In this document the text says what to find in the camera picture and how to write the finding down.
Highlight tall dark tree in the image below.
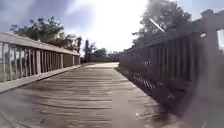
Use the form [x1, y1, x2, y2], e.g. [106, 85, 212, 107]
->
[131, 0, 193, 49]

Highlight wooden plank bridge deck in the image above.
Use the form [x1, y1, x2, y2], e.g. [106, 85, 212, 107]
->
[0, 62, 224, 128]

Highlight dark wooden railing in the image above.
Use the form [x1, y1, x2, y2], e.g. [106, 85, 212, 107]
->
[118, 9, 224, 128]

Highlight row of distant trees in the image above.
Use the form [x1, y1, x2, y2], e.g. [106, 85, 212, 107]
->
[76, 36, 122, 63]

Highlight green tree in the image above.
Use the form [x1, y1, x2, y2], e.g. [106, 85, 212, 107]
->
[9, 16, 78, 52]

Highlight pale wooden railing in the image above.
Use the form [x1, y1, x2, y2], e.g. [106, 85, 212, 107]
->
[0, 32, 81, 94]

